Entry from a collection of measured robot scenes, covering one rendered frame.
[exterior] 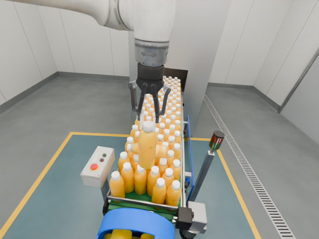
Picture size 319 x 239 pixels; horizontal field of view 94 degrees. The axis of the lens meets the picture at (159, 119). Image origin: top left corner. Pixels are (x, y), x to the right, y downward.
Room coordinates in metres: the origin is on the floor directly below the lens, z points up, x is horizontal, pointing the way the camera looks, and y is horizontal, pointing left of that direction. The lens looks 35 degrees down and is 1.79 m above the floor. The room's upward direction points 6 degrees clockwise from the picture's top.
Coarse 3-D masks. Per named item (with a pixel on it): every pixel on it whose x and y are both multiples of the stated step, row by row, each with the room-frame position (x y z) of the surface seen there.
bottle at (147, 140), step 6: (144, 132) 0.42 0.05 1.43; (150, 132) 0.42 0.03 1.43; (138, 138) 0.42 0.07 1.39; (144, 138) 0.40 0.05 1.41; (150, 138) 0.40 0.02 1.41; (156, 138) 0.42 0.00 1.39; (138, 144) 0.41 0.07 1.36; (144, 144) 0.39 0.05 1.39; (150, 144) 0.40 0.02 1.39; (156, 144) 0.42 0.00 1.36; (138, 150) 0.42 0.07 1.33; (144, 150) 0.39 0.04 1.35; (150, 150) 0.40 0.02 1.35; (138, 156) 0.42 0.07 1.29; (144, 156) 0.39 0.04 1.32; (150, 156) 0.40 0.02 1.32; (138, 162) 0.42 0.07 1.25; (144, 162) 0.40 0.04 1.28; (150, 162) 0.40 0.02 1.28; (144, 168) 0.40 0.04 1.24
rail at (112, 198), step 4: (108, 196) 0.39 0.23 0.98; (112, 196) 0.39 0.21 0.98; (112, 200) 0.39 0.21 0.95; (116, 200) 0.39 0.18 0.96; (120, 200) 0.39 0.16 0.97; (124, 200) 0.38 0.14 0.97; (128, 200) 0.38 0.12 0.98; (132, 200) 0.39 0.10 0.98; (136, 200) 0.39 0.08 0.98; (140, 204) 0.38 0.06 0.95; (144, 204) 0.38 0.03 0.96; (148, 204) 0.38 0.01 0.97; (152, 204) 0.38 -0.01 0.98; (156, 204) 0.38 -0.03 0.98; (160, 204) 0.38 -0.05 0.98; (164, 208) 0.37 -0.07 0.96; (168, 208) 0.37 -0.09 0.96; (172, 208) 0.37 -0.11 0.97; (176, 208) 0.37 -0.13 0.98
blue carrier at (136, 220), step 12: (108, 216) 0.22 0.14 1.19; (120, 216) 0.21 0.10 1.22; (132, 216) 0.21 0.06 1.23; (144, 216) 0.22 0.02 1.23; (156, 216) 0.23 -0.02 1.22; (108, 228) 0.18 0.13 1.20; (120, 228) 0.18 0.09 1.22; (132, 228) 0.18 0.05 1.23; (144, 228) 0.18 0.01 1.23; (156, 228) 0.19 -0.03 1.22; (168, 228) 0.21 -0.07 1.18
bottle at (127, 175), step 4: (132, 168) 0.51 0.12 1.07; (124, 172) 0.47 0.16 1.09; (128, 172) 0.48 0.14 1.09; (132, 172) 0.49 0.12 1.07; (124, 176) 0.46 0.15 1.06; (128, 176) 0.46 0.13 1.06; (132, 176) 0.48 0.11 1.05; (124, 180) 0.46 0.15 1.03; (128, 180) 0.46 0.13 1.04; (132, 180) 0.48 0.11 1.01; (124, 184) 0.46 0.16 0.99; (128, 184) 0.46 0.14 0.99; (132, 184) 0.48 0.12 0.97; (124, 188) 0.46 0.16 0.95; (128, 188) 0.46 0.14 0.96; (132, 188) 0.48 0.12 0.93; (128, 192) 0.46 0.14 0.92
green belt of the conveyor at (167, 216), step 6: (180, 132) 1.08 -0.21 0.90; (180, 144) 0.92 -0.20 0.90; (180, 156) 0.79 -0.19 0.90; (180, 162) 0.73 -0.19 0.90; (180, 174) 0.63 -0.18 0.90; (180, 180) 0.58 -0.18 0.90; (180, 186) 0.54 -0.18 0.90; (132, 192) 0.47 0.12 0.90; (126, 198) 0.43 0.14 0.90; (132, 198) 0.43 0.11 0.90; (138, 198) 0.44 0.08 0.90; (144, 198) 0.44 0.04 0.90; (150, 198) 0.45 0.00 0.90; (180, 198) 0.46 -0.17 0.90; (114, 204) 0.39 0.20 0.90; (120, 204) 0.39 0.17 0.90; (126, 204) 0.40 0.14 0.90; (132, 204) 0.40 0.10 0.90; (180, 204) 0.43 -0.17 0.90; (108, 210) 0.37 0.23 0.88; (150, 210) 0.38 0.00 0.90; (156, 210) 0.38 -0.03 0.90; (162, 210) 0.39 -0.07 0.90; (168, 216) 0.36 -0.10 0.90; (174, 222) 0.34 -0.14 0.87
